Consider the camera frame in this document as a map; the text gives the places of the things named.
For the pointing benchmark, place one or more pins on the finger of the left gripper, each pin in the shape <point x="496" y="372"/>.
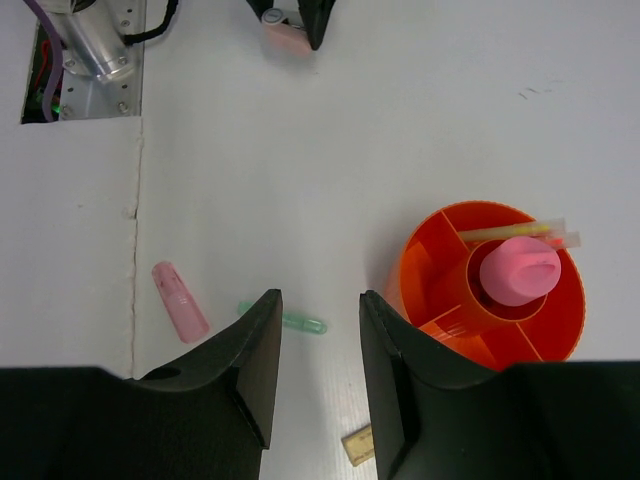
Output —
<point x="315" y="16"/>
<point x="258" y="6"/>

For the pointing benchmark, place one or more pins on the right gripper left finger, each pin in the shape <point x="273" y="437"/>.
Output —
<point x="205" y="415"/>

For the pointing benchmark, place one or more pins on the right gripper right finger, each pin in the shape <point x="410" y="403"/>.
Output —
<point x="437" y="415"/>

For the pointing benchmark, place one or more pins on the green highlighter pen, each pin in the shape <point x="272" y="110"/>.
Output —
<point x="302" y="323"/>

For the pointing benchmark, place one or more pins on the pink capped clear tube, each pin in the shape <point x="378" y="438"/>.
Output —
<point x="519" y="271"/>

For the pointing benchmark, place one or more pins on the red thin pen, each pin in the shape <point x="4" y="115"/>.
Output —
<point x="565" y="240"/>

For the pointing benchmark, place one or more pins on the yellow thin pen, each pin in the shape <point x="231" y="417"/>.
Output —
<point x="543" y="228"/>

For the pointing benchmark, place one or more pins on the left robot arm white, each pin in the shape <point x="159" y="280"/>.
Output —
<point x="66" y="7"/>

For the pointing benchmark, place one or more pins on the tan small eraser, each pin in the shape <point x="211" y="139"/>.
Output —
<point x="359" y="445"/>

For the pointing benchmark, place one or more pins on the pink highlighter pen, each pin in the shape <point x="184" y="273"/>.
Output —
<point x="188" y="320"/>

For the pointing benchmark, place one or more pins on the orange round divided container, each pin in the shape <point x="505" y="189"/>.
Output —
<point x="435" y="287"/>

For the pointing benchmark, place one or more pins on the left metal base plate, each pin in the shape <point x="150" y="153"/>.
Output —
<point x="100" y="85"/>

